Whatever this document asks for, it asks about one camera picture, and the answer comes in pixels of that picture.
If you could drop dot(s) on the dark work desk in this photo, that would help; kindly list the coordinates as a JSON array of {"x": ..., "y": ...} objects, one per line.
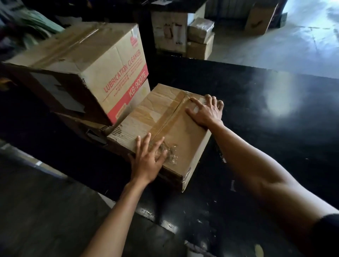
[{"x": 180, "y": 7}]

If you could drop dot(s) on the plain small cardboard box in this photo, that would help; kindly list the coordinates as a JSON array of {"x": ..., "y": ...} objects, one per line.
[{"x": 198, "y": 51}]

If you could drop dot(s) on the black plastic crate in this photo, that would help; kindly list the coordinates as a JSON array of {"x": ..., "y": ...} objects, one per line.
[{"x": 282, "y": 19}]

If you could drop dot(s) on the person's dark sleeve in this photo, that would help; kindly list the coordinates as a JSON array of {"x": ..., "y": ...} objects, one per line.
[{"x": 325, "y": 238}]

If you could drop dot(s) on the large cardboard box white labels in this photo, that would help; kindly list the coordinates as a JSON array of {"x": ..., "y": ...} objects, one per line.
[{"x": 169, "y": 31}]

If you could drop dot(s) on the flat white paper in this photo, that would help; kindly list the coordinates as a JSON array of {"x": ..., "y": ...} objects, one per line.
[{"x": 161, "y": 2}]

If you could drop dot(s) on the red lettered cardboard box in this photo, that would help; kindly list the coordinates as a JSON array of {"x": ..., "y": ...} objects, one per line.
[
  {"x": 79, "y": 47},
  {"x": 180, "y": 137}
]

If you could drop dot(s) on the person's right forearm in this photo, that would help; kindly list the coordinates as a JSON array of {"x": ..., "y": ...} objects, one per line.
[{"x": 251, "y": 164}]

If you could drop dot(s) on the person's left forearm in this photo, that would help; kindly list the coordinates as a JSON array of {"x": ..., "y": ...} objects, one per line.
[{"x": 116, "y": 225}]

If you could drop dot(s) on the person's left hand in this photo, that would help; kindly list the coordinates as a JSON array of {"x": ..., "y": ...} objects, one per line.
[{"x": 145, "y": 166}]

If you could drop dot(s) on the person's right hand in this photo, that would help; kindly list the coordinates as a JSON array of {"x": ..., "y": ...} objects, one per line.
[{"x": 209, "y": 113}]

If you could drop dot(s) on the black table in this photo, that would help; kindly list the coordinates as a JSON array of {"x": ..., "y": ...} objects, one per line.
[{"x": 264, "y": 159}]

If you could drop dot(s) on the cardboard box check mark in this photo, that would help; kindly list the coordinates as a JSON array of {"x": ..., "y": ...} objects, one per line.
[{"x": 258, "y": 21}]

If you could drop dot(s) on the small wrapped cardboard box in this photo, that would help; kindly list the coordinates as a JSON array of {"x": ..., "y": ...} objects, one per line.
[{"x": 200, "y": 30}]

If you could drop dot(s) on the white paper sheet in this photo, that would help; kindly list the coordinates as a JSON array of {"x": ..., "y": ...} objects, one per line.
[{"x": 107, "y": 200}]

